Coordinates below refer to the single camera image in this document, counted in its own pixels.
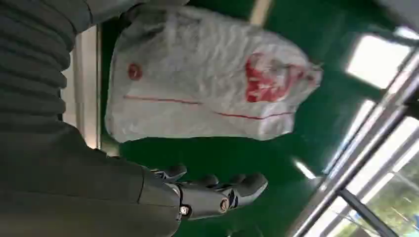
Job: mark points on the ribbed grey right arm sleeve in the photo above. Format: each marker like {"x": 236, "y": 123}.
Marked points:
{"x": 31, "y": 65}

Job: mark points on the silver metal table frame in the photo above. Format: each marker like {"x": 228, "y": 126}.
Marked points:
{"x": 83, "y": 88}

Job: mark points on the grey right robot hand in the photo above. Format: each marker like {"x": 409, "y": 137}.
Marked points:
{"x": 82, "y": 193}

